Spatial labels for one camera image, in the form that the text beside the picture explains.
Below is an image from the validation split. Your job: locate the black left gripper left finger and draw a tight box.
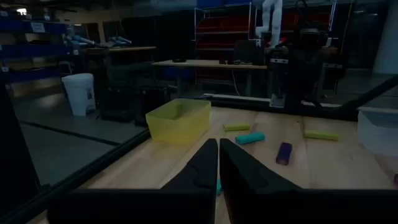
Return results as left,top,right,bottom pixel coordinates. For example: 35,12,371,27
46,138,218,224

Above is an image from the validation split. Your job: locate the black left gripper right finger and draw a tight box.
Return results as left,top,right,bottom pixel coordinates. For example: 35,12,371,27
219,138,398,224

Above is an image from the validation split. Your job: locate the purple rectangular block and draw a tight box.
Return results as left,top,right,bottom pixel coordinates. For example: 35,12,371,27
275,142,293,166

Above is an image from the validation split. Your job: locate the lime green rectangular block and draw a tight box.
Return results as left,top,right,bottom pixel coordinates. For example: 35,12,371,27
223,123,251,132
303,129,340,142

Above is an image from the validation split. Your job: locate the yellow translucent plastic bin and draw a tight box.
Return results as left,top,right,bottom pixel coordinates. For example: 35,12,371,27
145,98,212,145

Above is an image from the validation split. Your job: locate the black equipment case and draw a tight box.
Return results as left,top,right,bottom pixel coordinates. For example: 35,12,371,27
99,63,139,123
134,84,178,128

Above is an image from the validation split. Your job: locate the clear plastic bin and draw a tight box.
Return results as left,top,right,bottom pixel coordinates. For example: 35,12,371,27
356,107,398,156

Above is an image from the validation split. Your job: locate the wooden table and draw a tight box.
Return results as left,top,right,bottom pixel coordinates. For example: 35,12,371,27
151,58,268,97

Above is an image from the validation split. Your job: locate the black desktop box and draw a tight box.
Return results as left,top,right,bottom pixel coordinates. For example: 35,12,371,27
234,39,265,65

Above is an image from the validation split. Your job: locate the white trash can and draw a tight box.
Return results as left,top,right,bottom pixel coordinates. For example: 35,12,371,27
61,73,96,117

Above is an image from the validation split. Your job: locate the wooden workbench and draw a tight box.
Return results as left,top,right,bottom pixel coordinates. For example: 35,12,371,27
85,45,157,75

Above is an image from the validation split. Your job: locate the blue tool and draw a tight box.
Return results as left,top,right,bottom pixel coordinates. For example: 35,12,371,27
108,36,133,47

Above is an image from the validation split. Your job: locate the red shelf rack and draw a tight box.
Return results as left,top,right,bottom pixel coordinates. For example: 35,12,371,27
194,1,336,85

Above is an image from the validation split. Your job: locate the blue storage shelving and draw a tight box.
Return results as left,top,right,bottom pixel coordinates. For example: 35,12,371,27
0,9,72,100

